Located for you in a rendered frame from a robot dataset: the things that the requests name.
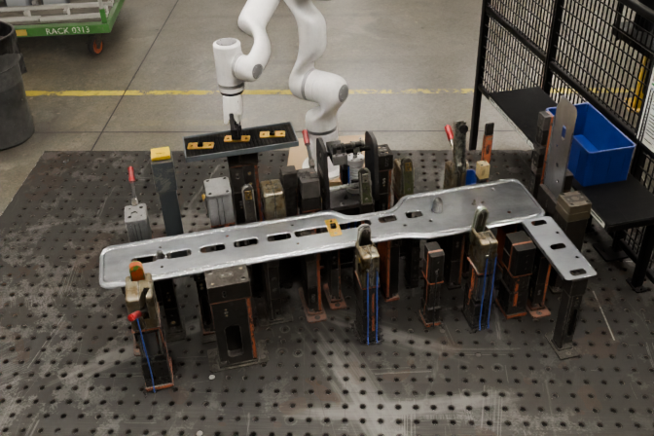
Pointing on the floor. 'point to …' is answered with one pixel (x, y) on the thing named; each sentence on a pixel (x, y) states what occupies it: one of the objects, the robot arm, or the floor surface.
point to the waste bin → (13, 91)
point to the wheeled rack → (108, 10)
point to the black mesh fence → (620, 247)
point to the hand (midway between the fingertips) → (236, 131)
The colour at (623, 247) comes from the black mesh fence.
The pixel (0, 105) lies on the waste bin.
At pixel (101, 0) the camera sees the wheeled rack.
